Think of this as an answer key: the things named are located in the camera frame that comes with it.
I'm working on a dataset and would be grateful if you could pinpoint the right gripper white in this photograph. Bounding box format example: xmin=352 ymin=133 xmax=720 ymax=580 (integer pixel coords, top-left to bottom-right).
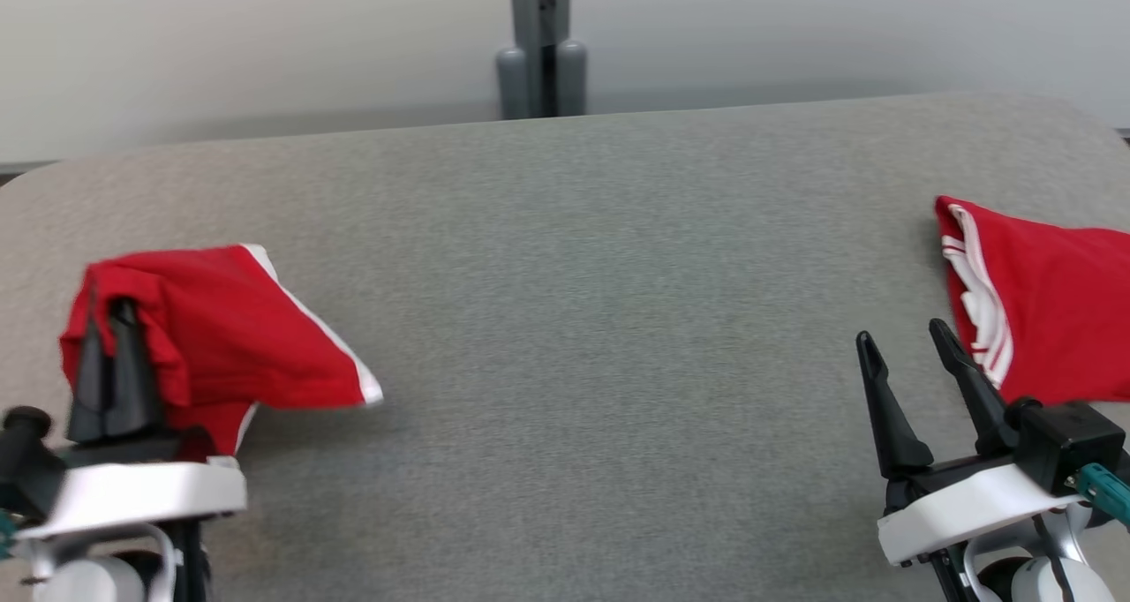
xmin=854 ymin=317 xmax=1089 ymax=568

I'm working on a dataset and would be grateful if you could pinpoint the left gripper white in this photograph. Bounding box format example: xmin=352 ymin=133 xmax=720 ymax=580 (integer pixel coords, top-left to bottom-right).
xmin=16 ymin=298 xmax=249 ymax=543

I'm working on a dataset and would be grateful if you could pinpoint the red shorts white trim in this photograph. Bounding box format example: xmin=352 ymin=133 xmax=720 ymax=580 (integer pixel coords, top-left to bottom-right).
xmin=59 ymin=244 xmax=386 ymax=458

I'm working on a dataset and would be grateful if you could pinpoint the red white basketball jersey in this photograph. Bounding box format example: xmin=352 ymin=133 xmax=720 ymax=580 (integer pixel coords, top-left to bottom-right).
xmin=934 ymin=194 xmax=1130 ymax=407

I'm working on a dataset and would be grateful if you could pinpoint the right black cable teal plug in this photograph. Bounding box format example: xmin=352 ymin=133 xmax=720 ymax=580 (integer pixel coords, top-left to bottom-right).
xmin=1075 ymin=462 xmax=1130 ymax=529

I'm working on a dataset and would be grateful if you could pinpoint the grey metal partition post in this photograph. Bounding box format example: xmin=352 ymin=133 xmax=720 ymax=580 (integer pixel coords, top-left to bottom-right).
xmin=508 ymin=0 xmax=572 ymax=117

